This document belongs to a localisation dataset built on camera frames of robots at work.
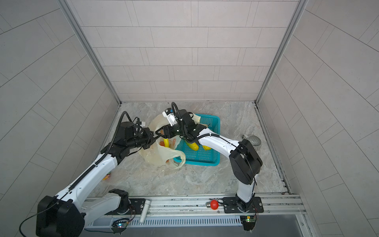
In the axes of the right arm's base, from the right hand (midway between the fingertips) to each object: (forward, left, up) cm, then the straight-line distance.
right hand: (160, 131), depth 77 cm
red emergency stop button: (-32, -25, -19) cm, 45 cm away
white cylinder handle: (-32, +8, -18) cm, 38 cm away
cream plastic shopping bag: (-12, -2, +1) cm, 12 cm away
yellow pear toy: (-1, -17, -17) cm, 24 cm away
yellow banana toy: (+1, -1, -13) cm, 13 cm away
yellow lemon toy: (-3, -24, -16) cm, 29 cm away
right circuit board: (-38, -42, -21) cm, 60 cm away
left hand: (-2, -3, +1) cm, 4 cm away
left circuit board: (-37, +16, -17) cm, 44 cm away
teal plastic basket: (-6, -22, -21) cm, 31 cm away
